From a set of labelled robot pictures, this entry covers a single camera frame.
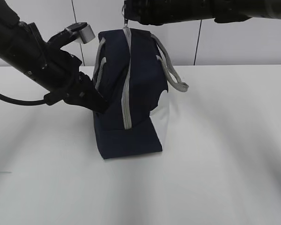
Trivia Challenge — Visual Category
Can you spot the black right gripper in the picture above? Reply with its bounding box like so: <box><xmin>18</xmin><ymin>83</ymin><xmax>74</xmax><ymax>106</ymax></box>
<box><xmin>124</xmin><ymin>0</ymin><xmax>215</xmax><ymax>26</ymax></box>

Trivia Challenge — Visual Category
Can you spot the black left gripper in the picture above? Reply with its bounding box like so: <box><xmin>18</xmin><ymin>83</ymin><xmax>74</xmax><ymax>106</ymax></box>
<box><xmin>18</xmin><ymin>22</ymin><xmax>108</xmax><ymax>115</ymax></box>

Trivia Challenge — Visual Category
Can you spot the navy and white lunch bag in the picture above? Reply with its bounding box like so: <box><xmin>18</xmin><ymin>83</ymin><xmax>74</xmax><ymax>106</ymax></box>
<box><xmin>92</xmin><ymin>27</ymin><xmax>189</xmax><ymax>159</ymax></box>

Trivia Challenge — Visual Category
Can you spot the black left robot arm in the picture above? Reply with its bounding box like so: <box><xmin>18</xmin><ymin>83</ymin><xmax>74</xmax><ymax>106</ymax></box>
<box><xmin>0</xmin><ymin>0</ymin><xmax>108</xmax><ymax>113</ymax></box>

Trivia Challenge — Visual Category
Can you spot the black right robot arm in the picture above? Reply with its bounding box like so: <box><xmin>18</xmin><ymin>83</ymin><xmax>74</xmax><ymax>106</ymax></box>
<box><xmin>122</xmin><ymin>0</ymin><xmax>281</xmax><ymax>26</ymax></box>

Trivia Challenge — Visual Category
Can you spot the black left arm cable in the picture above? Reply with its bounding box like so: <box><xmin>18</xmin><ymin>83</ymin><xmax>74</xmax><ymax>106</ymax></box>
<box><xmin>0</xmin><ymin>88</ymin><xmax>49</xmax><ymax>106</ymax></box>

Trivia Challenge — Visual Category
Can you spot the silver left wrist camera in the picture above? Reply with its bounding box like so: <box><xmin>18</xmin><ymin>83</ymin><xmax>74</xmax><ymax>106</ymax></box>
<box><xmin>65</xmin><ymin>22</ymin><xmax>96</xmax><ymax>44</ymax></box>

